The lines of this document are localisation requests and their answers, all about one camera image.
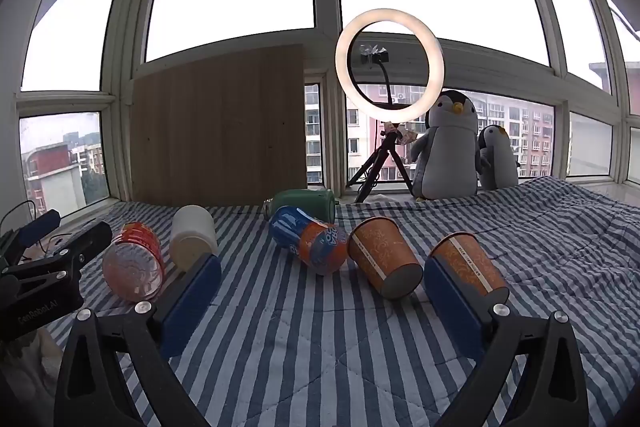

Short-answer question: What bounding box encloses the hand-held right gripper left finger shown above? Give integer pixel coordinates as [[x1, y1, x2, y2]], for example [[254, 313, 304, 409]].
[[54, 253, 223, 427]]

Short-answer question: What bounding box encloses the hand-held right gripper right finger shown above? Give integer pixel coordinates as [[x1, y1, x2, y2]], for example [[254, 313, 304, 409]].
[[422, 257, 591, 427]]

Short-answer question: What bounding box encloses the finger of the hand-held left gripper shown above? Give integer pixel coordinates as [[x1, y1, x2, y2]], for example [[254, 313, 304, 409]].
[[0, 209, 62, 266], [50, 221, 114, 281]]

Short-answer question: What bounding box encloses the orange patterned paper cup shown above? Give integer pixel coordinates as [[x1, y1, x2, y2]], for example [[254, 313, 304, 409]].
[[347, 217, 425, 299], [429, 232, 511, 308]]

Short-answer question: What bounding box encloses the red transparent plastic cup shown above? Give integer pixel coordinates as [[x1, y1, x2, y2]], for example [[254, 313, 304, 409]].
[[102, 222, 166, 302]]

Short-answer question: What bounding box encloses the white cup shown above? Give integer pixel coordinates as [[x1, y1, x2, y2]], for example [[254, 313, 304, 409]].
[[169, 205, 219, 273]]

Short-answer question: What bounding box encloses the blue and orange paper cup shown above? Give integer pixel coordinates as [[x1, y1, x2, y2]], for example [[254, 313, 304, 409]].
[[268, 206, 349, 276]]

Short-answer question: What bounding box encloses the green cup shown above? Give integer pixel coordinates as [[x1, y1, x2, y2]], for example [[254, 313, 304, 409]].
[[262, 188, 337, 226]]

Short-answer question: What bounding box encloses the striped blue white blanket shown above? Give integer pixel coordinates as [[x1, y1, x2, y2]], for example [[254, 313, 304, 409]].
[[45, 176, 640, 427]]

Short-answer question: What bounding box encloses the large penguin plush toy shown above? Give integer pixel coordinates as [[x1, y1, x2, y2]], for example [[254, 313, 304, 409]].
[[410, 89, 485, 200]]

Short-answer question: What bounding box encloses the small penguin plush toy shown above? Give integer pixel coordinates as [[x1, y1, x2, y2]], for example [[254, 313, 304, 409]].
[[477, 125, 521, 192]]

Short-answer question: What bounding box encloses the black tripod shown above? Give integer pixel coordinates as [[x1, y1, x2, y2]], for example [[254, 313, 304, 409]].
[[346, 122, 416, 204]]

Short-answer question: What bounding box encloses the wooden board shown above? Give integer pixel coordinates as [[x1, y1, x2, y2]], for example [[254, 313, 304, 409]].
[[130, 43, 308, 208]]

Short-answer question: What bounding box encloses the black gooseneck phone holder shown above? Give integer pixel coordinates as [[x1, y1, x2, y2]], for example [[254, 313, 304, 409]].
[[357, 43, 401, 125]]

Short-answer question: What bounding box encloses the black cable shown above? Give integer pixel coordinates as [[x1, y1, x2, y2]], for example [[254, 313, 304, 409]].
[[0, 201, 38, 233]]

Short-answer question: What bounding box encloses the ring light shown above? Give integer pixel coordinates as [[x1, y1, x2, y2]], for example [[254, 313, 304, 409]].
[[335, 8, 446, 125]]

